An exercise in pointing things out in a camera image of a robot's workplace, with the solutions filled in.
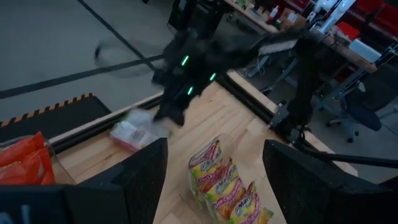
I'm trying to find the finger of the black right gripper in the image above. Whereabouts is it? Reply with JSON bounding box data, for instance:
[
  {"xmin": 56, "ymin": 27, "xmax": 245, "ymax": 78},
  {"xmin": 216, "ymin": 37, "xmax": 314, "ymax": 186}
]
[
  {"xmin": 152, "ymin": 104, "xmax": 171, "ymax": 123},
  {"xmin": 169, "ymin": 102, "xmax": 187, "ymax": 127}
]

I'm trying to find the orange Maruchan noodle pack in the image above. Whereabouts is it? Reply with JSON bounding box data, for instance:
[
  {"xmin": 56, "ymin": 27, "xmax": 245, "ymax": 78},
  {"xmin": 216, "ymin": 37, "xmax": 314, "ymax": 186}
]
[
  {"xmin": 0, "ymin": 147, "xmax": 57, "ymax": 186},
  {"xmin": 0, "ymin": 131, "xmax": 46, "ymax": 167}
]

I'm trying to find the lime chili Maruchan noodle pack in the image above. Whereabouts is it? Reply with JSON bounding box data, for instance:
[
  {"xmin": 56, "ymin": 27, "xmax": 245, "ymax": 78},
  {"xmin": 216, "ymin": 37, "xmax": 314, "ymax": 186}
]
[
  {"xmin": 108, "ymin": 108, "xmax": 171, "ymax": 153},
  {"xmin": 214, "ymin": 182, "xmax": 275, "ymax": 224},
  {"xmin": 188, "ymin": 139, "xmax": 224, "ymax": 184},
  {"xmin": 198, "ymin": 160, "xmax": 247, "ymax": 212}
]

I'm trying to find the black equipment cart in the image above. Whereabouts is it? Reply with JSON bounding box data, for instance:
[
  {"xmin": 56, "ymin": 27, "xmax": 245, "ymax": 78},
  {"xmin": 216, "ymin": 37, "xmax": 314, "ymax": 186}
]
[{"xmin": 167, "ymin": 0, "xmax": 226, "ymax": 40}]

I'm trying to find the red storage bin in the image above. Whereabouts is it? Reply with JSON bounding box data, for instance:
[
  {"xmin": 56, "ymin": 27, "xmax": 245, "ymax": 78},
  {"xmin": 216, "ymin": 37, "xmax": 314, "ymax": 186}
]
[
  {"xmin": 354, "ymin": 0, "xmax": 398, "ymax": 35},
  {"xmin": 336, "ymin": 21, "xmax": 362, "ymax": 42}
]

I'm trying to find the black hazard-striped floor mat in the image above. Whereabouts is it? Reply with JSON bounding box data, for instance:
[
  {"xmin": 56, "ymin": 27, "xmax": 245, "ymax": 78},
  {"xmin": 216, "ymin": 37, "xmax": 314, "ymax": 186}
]
[{"xmin": 0, "ymin": 92, "xmax": 112, "ymax": 143}]

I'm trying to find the dark blue office chair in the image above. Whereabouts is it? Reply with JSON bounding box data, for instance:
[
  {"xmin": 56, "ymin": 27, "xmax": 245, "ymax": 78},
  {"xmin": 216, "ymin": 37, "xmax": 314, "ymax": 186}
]
[{"xmin": 324, "ymin": 63, "xmax": 398, "ymax": 144}]

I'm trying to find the clear plastic bin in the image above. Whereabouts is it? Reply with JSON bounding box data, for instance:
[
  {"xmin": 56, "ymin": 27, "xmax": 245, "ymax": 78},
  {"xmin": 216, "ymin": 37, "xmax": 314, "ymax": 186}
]
[
  {"xmin": 187, "ymin": 133, "xmax": 276, "ymax": 224},
  {"xmin": 0, "ymin": 132, "xmax": 76, "ymax": 187}
]

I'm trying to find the white box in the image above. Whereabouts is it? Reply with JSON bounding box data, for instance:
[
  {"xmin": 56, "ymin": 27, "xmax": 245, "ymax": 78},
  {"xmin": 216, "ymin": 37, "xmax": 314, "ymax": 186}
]
[{"xmin": 348, "ymin": 38, "xmax": 382, "ymax": 63}]

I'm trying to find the cardboard box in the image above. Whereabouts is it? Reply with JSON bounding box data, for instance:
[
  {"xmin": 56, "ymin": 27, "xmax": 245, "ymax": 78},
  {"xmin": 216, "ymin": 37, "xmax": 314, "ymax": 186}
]
[{"xmin": 279, "ymin": 7, "xmax": 308, "ymax": 31}]

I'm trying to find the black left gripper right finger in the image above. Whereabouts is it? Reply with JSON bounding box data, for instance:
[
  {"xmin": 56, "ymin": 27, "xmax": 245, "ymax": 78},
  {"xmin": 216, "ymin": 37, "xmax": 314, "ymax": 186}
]
[{"xmin": 262, "ymin": 139, "xmax": 398, "ymax": 224}]

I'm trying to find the wooden workbench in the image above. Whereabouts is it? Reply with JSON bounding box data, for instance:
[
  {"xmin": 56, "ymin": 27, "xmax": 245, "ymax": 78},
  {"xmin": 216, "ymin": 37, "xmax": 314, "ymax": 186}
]
[{"xmin": 223, "ymin": 0, "xmax": 379, "ymax": 94}]

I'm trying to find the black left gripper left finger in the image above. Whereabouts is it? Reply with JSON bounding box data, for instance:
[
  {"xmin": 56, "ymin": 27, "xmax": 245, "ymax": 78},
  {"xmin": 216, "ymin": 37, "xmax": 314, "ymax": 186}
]
[{"xmin": 0, "ymin": 138, "xmax": 169, "ymax": 224}]

